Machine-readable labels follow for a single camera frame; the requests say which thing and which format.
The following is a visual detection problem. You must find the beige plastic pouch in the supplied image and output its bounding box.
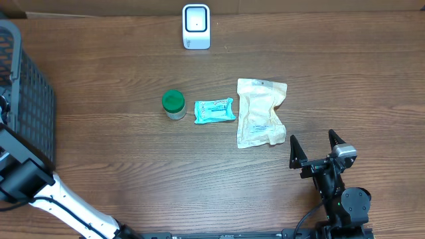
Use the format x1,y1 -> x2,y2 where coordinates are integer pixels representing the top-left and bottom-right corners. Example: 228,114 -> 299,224
236,78 -> 288,149

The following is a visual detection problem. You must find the green lid jar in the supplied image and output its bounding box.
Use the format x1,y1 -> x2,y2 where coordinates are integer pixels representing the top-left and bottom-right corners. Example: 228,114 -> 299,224
162,90 -> 187,120

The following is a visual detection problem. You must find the white barcode scanner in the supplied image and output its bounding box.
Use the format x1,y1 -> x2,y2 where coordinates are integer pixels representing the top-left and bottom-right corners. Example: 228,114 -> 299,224
182,3 -> 211,50

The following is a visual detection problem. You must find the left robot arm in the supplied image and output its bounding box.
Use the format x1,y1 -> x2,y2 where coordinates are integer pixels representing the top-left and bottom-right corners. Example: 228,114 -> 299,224
1,123 -> 141,239

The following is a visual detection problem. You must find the grey plastic basket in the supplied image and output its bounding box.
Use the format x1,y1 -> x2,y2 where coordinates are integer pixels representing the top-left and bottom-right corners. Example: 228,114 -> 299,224
1,20 -> 56,163

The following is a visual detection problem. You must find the teal wipes packet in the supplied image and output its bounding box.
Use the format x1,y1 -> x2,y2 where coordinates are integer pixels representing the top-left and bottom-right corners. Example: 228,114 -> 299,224
194,98 -> 236,124

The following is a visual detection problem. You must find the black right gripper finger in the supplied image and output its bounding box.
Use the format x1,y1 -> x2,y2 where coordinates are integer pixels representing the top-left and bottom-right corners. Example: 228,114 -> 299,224
329,129 -> 345,148
289,135 -> 307,169

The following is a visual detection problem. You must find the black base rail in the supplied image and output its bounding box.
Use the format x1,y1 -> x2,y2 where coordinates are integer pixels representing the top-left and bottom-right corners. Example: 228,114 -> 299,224
142,228 -> 375,239

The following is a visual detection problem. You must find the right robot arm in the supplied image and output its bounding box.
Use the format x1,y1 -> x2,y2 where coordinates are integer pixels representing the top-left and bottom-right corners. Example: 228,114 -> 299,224
282,129 -> 374,239

